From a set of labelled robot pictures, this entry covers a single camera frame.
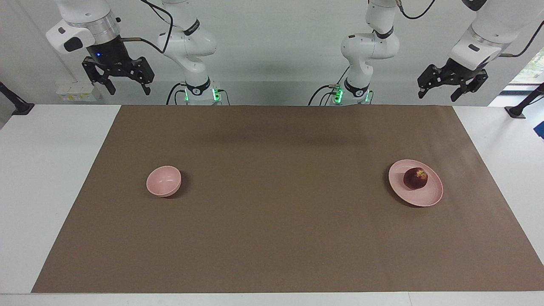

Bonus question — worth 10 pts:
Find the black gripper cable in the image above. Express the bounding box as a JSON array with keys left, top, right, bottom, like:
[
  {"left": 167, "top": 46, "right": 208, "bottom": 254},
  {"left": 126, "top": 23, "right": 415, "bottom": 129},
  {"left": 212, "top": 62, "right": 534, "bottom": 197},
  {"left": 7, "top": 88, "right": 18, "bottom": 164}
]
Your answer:
[
  {"left": 120, "top": 0, "right": 174, "bottom": 54},
  {"left": 395, "top": 0, "right": 544, "bottom": 58}
]

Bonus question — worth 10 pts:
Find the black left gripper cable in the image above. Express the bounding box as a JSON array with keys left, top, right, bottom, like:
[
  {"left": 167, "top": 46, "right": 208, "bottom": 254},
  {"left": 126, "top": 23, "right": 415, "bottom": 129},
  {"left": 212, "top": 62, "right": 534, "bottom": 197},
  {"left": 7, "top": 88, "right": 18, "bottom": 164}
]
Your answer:
[{"left": 395, "top": 0, "right": 544, "bottom": 58}]

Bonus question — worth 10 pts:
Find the black left arm base cable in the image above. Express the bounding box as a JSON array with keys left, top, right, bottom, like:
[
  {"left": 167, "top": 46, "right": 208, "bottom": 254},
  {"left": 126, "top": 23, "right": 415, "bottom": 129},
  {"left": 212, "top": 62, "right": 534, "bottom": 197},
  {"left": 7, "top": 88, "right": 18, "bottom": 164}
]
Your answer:
[{"left": 308, "top": 66, "right": 351, "bottom": 106}]

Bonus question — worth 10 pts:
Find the pink plate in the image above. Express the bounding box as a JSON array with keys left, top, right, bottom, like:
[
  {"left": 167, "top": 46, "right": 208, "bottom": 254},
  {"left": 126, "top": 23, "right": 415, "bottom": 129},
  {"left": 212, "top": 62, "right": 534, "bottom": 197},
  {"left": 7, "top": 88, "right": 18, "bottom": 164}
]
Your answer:
[{"left": 388, "top": 159, "right": 444, "bottom": 207}]

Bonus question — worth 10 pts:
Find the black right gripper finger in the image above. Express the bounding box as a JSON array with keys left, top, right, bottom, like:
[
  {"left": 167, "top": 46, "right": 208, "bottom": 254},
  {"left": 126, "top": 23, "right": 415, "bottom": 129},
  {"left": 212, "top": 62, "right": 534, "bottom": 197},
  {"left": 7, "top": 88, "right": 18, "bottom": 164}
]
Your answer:
[
  {"left": 82, "top": 57, "right": 117, "bottom": 96},
  {"left": 127, "top": 55, "right": 155, "bottom": 96}
]

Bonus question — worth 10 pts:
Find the white wall socket box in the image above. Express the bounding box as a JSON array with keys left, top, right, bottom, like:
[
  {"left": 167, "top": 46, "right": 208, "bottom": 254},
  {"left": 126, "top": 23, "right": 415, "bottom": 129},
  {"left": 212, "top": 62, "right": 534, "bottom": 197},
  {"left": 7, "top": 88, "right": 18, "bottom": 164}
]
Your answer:
[{"left": 56, "top": 81, "right": 102, "bottom": 103}]

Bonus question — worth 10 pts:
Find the brown table mat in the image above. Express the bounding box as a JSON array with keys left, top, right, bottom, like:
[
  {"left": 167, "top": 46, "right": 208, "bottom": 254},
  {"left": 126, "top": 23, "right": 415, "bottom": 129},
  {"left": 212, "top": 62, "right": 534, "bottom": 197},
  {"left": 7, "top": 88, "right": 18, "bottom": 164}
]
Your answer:
[{"left": 31, "top": 105, "right": 544, "bottom": 294}]

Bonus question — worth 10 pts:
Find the window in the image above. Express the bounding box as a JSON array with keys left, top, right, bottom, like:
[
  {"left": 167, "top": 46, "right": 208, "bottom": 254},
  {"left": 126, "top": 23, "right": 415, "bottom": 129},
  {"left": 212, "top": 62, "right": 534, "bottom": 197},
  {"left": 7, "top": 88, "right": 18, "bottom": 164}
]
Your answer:
[{"left": 509, "top": 46, "right": 544, "bottom": 85}]

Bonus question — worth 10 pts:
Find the dark red apple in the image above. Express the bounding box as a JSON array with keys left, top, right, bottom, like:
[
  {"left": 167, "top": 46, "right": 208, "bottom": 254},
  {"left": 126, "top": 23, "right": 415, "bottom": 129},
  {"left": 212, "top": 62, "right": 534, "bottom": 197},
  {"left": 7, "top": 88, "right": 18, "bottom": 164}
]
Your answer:
[{"left": 403, "top": 167, "right": 428, "bottom": 190}]

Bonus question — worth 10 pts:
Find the pink bowl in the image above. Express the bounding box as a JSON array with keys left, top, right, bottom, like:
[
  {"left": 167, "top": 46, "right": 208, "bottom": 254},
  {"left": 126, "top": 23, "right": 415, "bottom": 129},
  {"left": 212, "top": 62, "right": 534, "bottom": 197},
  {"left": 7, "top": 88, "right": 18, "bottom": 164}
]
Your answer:
[{"left": 146, "top": 166, "right": 182, "bottom": 197}]

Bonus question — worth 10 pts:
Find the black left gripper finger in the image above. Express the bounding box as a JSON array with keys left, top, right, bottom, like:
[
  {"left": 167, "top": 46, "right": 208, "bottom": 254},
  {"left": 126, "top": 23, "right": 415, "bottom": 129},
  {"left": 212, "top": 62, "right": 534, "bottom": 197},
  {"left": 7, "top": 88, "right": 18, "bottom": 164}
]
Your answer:
[
  {"left": 417, "top": 64, "right": 448, "bottom": 99},
  {"left": 450, "top": 70, "right": 489, "bottom": 103}
]

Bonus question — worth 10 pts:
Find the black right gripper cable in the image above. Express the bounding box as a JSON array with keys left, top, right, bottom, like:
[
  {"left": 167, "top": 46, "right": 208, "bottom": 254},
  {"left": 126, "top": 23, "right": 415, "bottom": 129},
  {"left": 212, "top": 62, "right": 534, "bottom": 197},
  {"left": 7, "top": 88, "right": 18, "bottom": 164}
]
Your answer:
[{"left": 120, "top": 0, "right": 174, "bottom": 54}]

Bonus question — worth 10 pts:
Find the black clamp stand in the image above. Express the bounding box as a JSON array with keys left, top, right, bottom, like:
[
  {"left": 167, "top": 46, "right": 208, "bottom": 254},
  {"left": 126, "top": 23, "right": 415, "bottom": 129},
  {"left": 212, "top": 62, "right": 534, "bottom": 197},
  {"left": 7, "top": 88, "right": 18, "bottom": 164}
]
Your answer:
[
  {"left": 504, "top": 83, "right": 544, "bottom": 119},
  {"left": 0, "top": 82, "right": 35, "bottom": 116}
]

